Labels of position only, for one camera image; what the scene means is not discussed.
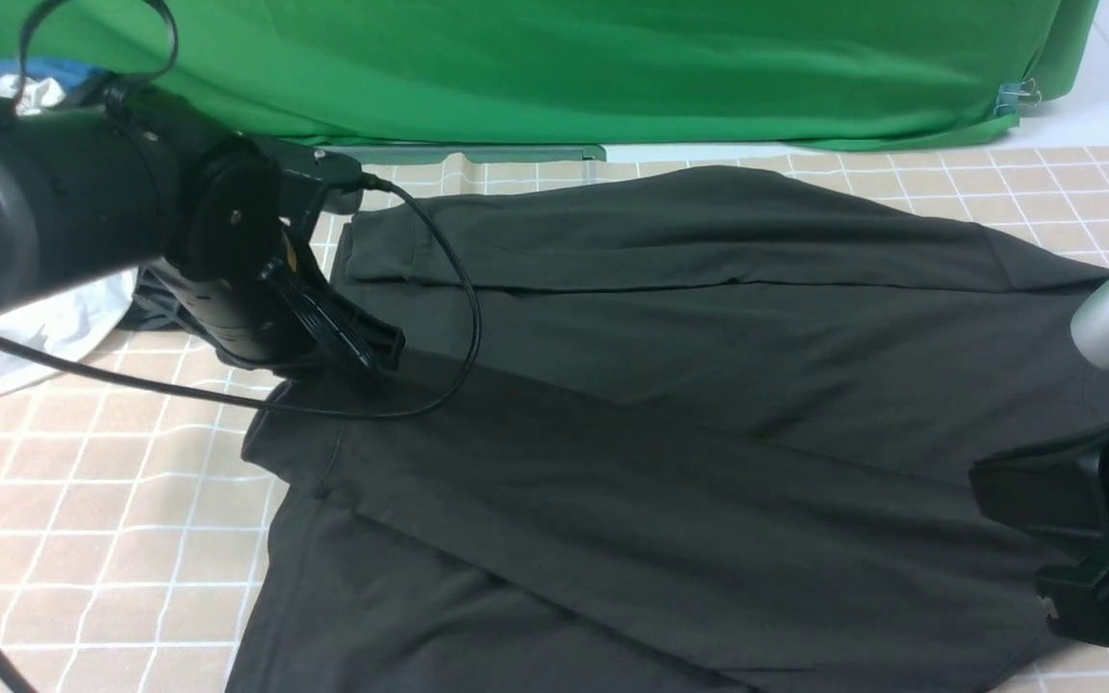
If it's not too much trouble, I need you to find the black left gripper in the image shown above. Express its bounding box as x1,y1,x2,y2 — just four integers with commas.
147,223,405,373

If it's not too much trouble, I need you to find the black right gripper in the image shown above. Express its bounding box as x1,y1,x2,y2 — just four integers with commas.
968,424,1109,648

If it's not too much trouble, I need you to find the dark gray long-sleeve shirt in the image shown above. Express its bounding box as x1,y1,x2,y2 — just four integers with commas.
227,167,1109,692

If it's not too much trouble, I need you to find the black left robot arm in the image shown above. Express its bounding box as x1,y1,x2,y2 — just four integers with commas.
0,77,404,374

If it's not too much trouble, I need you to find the white crumpled shirt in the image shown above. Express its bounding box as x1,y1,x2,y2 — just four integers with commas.
0,75,142,405

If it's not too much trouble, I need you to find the dark gray crumpled garment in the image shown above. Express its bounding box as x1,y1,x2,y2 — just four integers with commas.
118,269,189,332

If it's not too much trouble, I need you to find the green backdrop cloth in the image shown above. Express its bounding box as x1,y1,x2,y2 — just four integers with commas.
0,0,1100,155

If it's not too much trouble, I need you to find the beige checkered tablecloth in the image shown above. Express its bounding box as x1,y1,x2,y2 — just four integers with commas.
0,146,1109,692

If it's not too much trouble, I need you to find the blue crumpled garment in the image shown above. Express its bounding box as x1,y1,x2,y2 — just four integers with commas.
0,57,106,98

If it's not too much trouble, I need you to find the binder clip on backdrop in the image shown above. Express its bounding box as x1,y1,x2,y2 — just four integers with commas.
991,77,1044,118

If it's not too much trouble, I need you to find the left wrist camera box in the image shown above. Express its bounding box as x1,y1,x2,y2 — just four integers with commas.
247,136,364,242

